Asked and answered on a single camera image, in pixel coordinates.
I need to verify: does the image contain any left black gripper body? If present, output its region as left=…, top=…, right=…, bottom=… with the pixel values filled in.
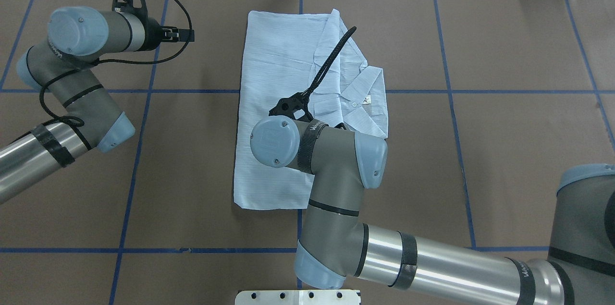
left=144, top=20, right=165, bottom=51

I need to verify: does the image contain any light blue button shirt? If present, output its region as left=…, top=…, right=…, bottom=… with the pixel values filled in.
left=233, top=9, right=389, bottom=210

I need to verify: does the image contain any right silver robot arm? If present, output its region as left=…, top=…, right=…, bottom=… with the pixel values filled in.
left=250, top=115, right=615, bottom=305

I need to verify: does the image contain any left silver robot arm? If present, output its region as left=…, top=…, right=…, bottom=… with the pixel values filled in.
left=1, top=6, right=148, bottom=204

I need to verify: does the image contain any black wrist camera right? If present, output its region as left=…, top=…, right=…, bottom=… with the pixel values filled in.
left=269, top=92, right=314, bottom=122

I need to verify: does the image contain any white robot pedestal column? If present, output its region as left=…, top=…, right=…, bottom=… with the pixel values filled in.
left=234, top=289, right=362, bottom=305

